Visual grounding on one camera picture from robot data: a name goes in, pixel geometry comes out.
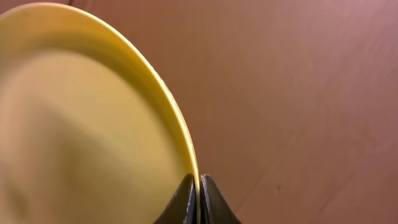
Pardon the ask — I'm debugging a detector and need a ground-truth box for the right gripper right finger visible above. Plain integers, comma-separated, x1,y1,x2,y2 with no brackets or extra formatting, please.
200,174,242,224

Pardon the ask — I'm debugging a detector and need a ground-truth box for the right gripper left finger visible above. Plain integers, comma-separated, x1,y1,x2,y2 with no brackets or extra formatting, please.
154,174,197,224

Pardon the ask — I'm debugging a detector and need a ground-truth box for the yellow-green plate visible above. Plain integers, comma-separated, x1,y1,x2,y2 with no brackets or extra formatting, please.
1,2,200,223

